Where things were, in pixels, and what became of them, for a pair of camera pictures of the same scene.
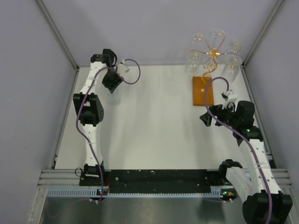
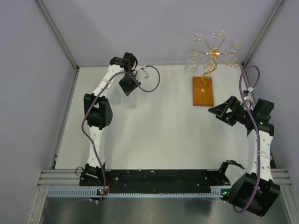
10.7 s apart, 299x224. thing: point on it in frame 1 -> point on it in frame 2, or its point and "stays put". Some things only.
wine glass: [230, 72] -> [131, 101]
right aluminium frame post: [276, 10] stays put
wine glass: [114, 98] stays put
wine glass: [217, 33] stays put
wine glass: [193, 65] stays put
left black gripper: [109, 85] -> [128, 89]
